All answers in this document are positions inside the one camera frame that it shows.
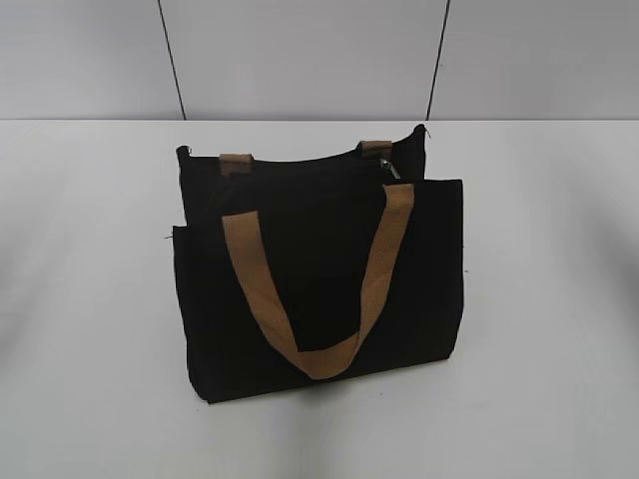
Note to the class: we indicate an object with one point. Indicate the black tote bag tan handles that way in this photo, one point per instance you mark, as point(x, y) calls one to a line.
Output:
point(294, 273)

